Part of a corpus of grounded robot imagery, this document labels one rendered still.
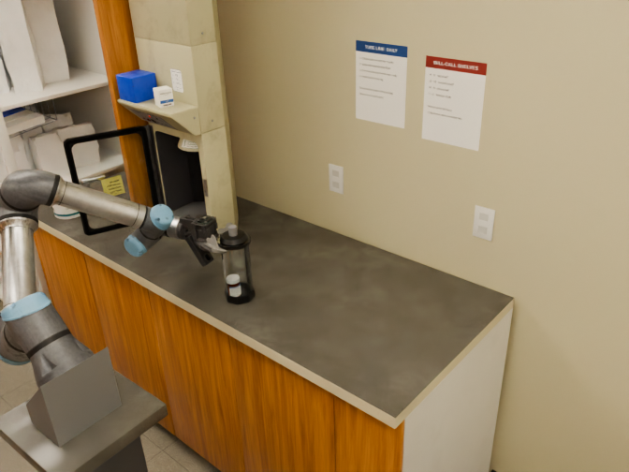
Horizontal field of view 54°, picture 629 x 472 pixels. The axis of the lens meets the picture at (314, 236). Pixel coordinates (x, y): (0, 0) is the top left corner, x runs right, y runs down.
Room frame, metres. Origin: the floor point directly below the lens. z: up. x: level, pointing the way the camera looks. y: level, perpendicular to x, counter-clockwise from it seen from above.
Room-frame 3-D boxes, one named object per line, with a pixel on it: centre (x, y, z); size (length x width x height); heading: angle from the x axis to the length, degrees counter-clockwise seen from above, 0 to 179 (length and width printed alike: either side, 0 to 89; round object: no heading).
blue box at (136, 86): (2.21, 0.62, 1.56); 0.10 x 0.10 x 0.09; 48
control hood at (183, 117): (2.14, 0.54, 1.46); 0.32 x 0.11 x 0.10; 48
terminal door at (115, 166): (2.20, 0.77, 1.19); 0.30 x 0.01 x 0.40; 117
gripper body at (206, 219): (1.81, 0.39, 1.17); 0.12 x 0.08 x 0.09; 63
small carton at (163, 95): (2.11, 0.51, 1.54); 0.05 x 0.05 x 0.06; 34
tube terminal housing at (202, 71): (2.28, 0.42, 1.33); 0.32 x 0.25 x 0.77; 48
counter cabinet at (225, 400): (2.11, 0.33, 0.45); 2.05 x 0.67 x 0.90; 48
